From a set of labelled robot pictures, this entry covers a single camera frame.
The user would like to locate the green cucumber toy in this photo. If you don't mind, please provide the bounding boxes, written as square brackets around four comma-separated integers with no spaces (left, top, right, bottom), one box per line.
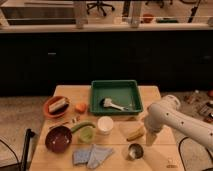
[70,121,95,134]

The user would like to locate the white dish brush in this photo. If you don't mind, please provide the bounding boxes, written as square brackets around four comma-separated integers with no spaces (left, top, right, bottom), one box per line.
[100,98,126,111]

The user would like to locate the black cable loop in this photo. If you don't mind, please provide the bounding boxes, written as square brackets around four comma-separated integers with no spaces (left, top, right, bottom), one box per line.
[177,136,213,171]

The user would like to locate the light green cup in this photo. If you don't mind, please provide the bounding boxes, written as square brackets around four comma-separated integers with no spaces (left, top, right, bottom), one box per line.
[79,127,94,143]

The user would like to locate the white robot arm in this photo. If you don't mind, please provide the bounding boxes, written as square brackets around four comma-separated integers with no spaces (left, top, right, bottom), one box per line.
[144,95,213,151]

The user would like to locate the green plastic tray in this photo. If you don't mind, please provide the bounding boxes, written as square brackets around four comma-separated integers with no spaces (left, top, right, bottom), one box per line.
[89,80,143,116]

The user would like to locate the sandwich toy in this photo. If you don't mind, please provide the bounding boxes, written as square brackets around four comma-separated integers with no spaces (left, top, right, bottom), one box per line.
[49,98,69,113]

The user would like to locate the black office chair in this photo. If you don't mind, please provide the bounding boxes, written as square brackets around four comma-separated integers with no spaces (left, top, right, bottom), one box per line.
[87,0,115,17]

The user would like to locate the dark red bowl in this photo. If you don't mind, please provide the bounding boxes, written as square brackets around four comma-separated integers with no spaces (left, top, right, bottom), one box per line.
[45,126,72,153]

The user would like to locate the blue cloth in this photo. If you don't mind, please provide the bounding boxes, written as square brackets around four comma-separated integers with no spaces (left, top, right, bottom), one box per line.
[73,144,114,169]

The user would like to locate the yellow banana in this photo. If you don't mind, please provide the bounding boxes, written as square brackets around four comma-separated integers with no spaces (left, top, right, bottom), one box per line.
[127,127,145,141]

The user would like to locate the white paper cup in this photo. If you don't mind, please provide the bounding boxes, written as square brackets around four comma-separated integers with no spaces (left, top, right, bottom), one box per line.
[97,116,114,135]

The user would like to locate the metal cup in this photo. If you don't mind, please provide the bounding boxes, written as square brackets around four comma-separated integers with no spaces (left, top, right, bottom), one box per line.
[128,143,144,160]

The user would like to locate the orange plastic bowl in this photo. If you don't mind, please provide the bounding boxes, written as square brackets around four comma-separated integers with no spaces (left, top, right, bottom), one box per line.
[43,96,70,118]

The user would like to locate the small orange fruit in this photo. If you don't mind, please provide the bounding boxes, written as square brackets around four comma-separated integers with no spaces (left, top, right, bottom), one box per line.
[75,103,87,113]

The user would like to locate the small brown scraps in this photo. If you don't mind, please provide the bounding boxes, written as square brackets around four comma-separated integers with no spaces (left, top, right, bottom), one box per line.
[69,115,81,124]

